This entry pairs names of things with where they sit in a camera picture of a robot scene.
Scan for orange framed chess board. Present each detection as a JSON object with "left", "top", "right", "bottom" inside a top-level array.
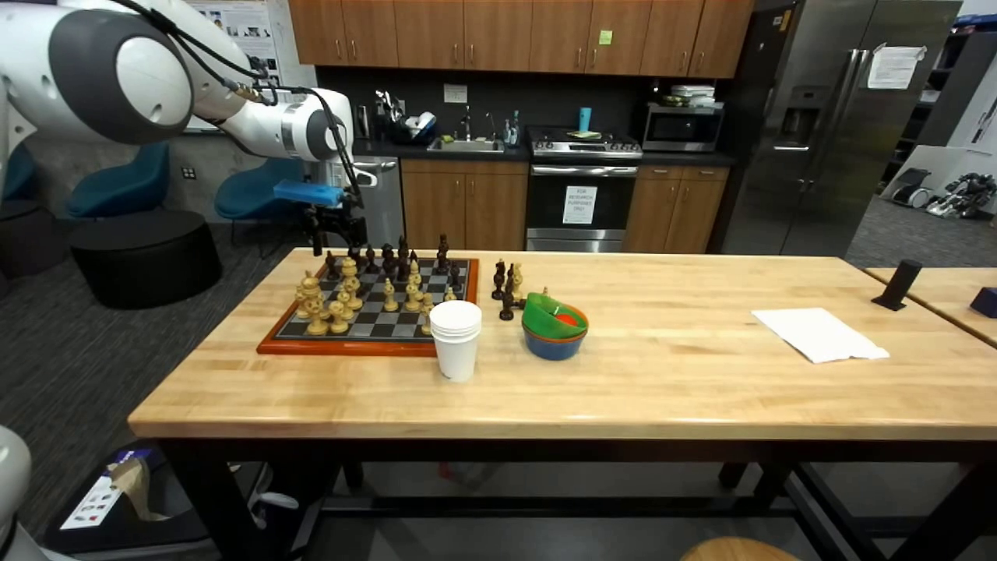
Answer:
[{"left": 256, "top": 249, "right": 483, "bottom": 359}]

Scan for teal lounge chair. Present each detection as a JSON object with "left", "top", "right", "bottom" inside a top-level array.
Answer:
[
  {"left": 0, "top": 139, "right": 35, "bottom": 205},
  {"left": 211, "top": 152, "right": 312, "bottom": 223},
  {"left": 64, "top": 136, "right": 174, "bottom": 223}
]

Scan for white poster with photos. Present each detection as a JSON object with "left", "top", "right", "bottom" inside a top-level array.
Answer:
[{"left": 878, "top": 58, "right": 997, "bottom": 223}]

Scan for stainless steel oven range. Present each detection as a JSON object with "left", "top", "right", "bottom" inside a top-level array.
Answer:
[{"left": 525, "top": 124, "right": 648, "bottom": 255}]

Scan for orange legged wooden stool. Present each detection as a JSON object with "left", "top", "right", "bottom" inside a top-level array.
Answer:
[{"left": 679, "top": 533, "right": 804, "bottom": 561}]

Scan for stainless steel refrigerator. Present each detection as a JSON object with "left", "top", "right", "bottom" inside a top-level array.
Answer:
[{"left": 724, "top": 0, "right": 962, "bottom": 259}]

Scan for black phone stand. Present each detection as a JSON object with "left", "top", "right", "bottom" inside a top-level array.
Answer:
[{"left": 870, "top": 255, "right": 927, "bottom": 311}]

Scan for dish rack with bowls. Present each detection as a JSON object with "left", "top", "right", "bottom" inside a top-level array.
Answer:
[{"left": 371, "top": 87, "right": 447, "bottom": 148}]

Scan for green and blue bowl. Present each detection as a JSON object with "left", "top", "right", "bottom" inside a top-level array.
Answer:
[{"left": 521, "top": 287, "right": 593, "bottom": 361}]

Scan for wooden wall cabinets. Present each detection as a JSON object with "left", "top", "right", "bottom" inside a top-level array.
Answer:
[{"left": 286, "top": 0, "right": 756, "bottom": 80}]

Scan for white paper sheet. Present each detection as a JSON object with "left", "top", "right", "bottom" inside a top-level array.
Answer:
[{"left": 751, "top": 301, "right": 893, "bottom": 366}]

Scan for white paper cup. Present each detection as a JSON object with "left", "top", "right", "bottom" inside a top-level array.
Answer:
[{"left": 426, "top": 296, "right": 485, "bottom": 383}]

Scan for black kitchen countertop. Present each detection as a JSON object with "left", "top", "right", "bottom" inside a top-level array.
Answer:
[{"left": 351, "top": 127, "right": 742, "bottom": 167}]

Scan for black round ottoman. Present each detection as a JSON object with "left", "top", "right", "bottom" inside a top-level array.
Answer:
[{"left": 69, "top": 205, "right": 228, "bottom": 311}]

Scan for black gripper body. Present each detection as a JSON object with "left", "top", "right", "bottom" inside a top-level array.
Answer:
[{"left": 328, "top": 152, "right": 375, "bottom": 226}]

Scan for wide wooden base cabinet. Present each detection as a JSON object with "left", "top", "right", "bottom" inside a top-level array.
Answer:
[{"left": 400, "top": 152, "right": 533, "bottom": 251}]

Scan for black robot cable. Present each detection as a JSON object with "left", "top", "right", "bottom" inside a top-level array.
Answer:
[{"left": 111, "top": 0, "right": 368, "bottom": 213}]

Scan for black waste bin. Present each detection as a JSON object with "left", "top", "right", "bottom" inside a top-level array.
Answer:
[{"left": 40, "top": 440, "right": 228, "bottom": 557}]

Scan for steel kitchen sink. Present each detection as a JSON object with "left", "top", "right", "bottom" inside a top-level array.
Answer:
[{"left": 424, "top": 134, "right": 507, "bottom": 160}]

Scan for dishes stacked on microwave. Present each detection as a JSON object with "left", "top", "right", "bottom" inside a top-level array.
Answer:
[{"left": 659, "top": 80, "right": 727, "bottom": 110}]

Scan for narrow wooden base cabinet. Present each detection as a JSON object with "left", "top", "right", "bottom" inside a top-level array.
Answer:
[{"left": 623, "top": 160, "right": 732, "bottom": 255}]

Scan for stainless steel dishwasher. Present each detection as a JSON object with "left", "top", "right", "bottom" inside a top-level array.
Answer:
[{"left": 346, "top": 152, "right": 405, "bottom": 249}]

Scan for silver microwave oven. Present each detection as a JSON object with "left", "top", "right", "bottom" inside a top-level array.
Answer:
[{"left": 638, "top": 98, "right": 729, "bottom": 154}]

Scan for white notice sheet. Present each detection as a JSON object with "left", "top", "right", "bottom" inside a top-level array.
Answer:
[
  {"left": 561, "top": 181, "right": 603, "bottom": 226},
  {"left": 865, "top": 39, "right": 930, "bottom": 94}
]

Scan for white rounded robot base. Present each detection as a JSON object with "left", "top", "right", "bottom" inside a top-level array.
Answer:
[{"left": 0, "top": 419, "right": 75, "bottom": 561}]

